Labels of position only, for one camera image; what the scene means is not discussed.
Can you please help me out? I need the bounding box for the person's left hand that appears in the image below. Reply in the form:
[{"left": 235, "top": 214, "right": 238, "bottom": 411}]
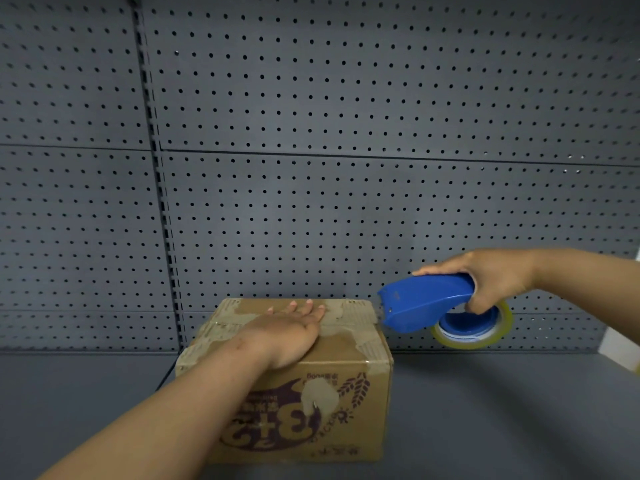
[{"left": 234, "top": 299, "right": 327, "bottom": 371}]

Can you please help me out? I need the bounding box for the grey slotted upright post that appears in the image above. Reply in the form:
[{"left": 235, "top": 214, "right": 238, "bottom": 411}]
[{"left": 131, "top": 0, "right": 184, "bottom": 354}]

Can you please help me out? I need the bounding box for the person's right hand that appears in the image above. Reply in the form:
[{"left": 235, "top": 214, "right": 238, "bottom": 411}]
[{"left": 411, "top": 249, "right": 539, "bottom": 315}]

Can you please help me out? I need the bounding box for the brown printed cardboard box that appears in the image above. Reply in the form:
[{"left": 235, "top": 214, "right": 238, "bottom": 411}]
[{"left": 174, "top": 297, "right": 395, "bottom": 466}]

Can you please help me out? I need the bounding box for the person's right forearm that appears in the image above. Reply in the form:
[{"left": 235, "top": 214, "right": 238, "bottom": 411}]
[{"left": 529, "top": 246, "right": 640, "bottom": 347}]

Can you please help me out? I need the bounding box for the grey perforated shelf back panel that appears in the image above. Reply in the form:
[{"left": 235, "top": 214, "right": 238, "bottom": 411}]
[
  {"left": 0, "top": 0, "right": 181, "bottom": 354},
  {"left": 139, "top": 0, "right": 640, "bottom": 354}
]

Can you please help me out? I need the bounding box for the blue tape dispenser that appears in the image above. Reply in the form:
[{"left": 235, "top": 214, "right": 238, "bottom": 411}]
[{"left": 377, "top": 273, "right": 501, "bottom": 342}]

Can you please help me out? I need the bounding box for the person's left forearm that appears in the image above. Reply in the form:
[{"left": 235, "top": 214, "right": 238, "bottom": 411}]
[{"left": 39, "top": 334, "right": 274, "bottom": 480}]

